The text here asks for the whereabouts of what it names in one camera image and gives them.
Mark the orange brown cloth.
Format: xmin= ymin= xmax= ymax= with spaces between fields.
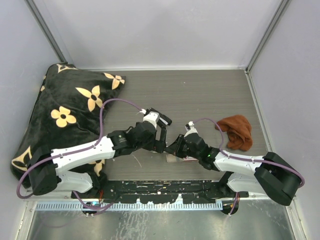
xmin=217 ymin=114 xmax=253 ymax=152

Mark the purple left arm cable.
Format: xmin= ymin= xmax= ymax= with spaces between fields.
xmin=16 ymin=98 xmax=148 ymax=200

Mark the red white staple box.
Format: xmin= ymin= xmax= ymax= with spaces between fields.
xmin=166 ymin=154 xmax=198 ymax=163

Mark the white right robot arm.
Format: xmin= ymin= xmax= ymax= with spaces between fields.
xmin=165 ymin=122 xmax=305 ymax=206

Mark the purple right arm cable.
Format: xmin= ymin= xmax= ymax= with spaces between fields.
xmin=192 ymin=118 xmax=306 ymax=186

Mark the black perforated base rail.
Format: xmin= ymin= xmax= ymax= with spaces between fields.
xmin=78 ymin=180 xmax=236 ymax=204

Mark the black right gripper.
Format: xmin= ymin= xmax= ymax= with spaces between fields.
xmin=164 ymin=134 xmax=201 ymax=160

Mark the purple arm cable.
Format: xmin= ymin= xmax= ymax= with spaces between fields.
xmin=192 ymin=118 xmax=306 ymax=186
xmin=16 ymin=98 xmax=148 ymax=200

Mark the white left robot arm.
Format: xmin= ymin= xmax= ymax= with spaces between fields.
xmin=27 ymin=108 xmax=172 ymax=198

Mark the black stapler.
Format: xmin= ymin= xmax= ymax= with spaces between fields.
xmin=148 ymin=107 xmax=173 ymax=127

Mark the black floral cushion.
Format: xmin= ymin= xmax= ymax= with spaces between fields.
xmin=10 ymin=62 xmax=126 ymax=180

